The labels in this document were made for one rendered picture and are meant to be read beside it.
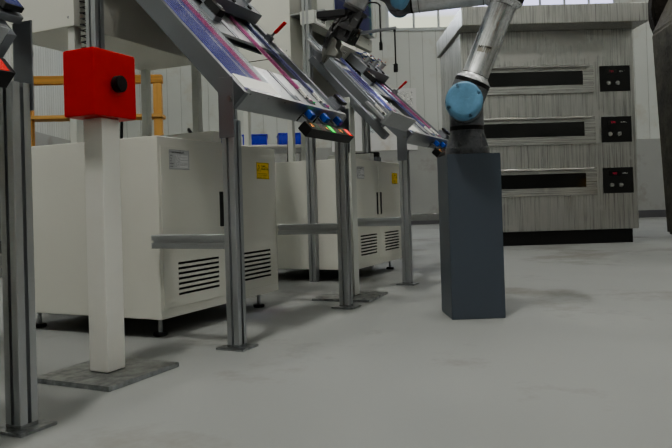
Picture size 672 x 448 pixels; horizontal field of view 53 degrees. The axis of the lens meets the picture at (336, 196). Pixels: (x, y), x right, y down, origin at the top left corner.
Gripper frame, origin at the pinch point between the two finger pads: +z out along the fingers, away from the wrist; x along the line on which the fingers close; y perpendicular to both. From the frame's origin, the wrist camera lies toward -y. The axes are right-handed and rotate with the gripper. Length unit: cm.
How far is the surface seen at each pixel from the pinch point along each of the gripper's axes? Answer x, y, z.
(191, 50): -49, -14, 14
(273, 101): -32.4, 8.8, 16.9
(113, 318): -87, 27, 73
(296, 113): -14.8, 8.2, 19.1
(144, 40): -16, -62, 25
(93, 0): -53, -53, 15
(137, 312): -49, 7, 92
